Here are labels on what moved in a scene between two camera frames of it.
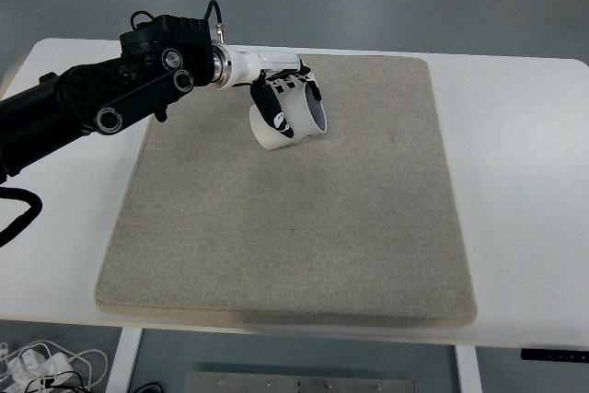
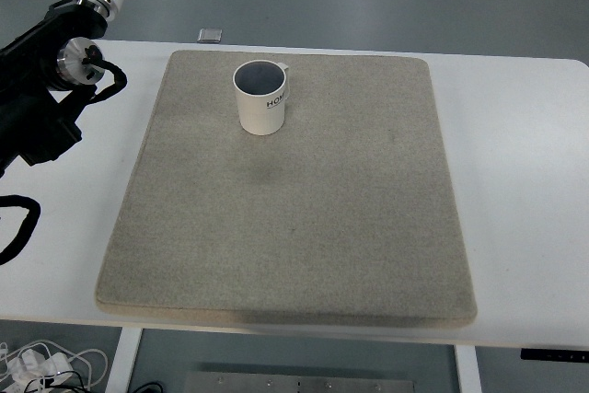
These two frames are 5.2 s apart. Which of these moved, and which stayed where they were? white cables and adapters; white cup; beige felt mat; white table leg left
Moved: white cup
Stayed: white table leg left; white cables and adapters; beige felt mat
